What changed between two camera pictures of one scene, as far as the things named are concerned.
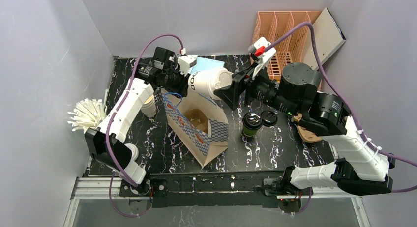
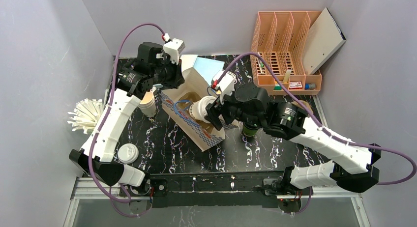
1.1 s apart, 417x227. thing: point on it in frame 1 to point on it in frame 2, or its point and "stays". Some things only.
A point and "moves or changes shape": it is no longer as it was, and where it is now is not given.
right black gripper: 244,85 to 214,113
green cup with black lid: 252,121 stays
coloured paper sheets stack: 204,64 stays
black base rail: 208,190 stays
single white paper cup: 207,81 to 197,109
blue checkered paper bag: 202,123 moves or changes shape
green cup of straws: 88,113 stays
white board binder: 329,37 stays
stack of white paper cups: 149,108 stays
